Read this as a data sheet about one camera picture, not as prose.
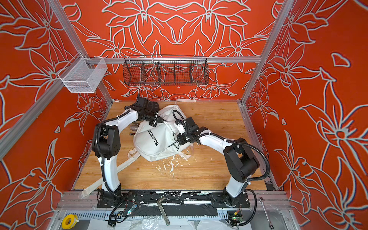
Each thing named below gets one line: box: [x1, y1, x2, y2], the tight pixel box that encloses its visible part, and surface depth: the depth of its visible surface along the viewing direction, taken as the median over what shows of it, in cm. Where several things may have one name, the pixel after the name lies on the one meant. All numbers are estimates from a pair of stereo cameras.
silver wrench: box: [258, 196, 275, 230], surface depth 70 cm
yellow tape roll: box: [61, 213, 80, 230], surface depth 69 cm
